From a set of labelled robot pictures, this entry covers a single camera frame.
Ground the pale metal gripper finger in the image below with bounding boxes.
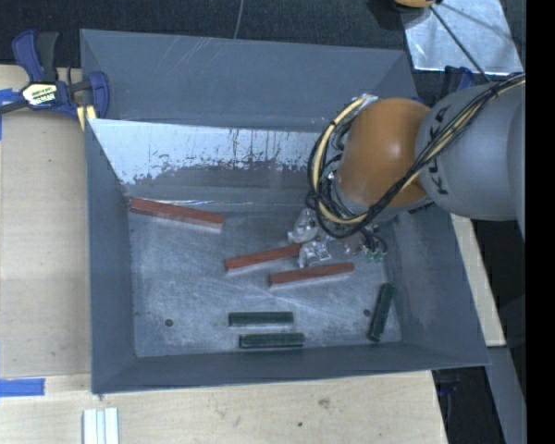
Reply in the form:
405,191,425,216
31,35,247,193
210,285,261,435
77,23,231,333
296,241,333,269
287,207,324,245

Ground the red-brown flat block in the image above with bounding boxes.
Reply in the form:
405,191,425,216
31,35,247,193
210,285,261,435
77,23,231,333
223,242,303,278
266,261,357,291
129,196,226,235

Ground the dark green flat block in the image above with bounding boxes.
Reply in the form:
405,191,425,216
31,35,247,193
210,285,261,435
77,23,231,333
227,310,295,328
238,331,307,351
365,282,397,343

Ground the grey metal bin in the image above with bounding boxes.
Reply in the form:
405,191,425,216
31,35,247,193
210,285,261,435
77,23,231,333
79,28,492,395

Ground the pale wood flat board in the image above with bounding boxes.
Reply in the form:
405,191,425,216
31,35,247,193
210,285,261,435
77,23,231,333
0,112,94,379

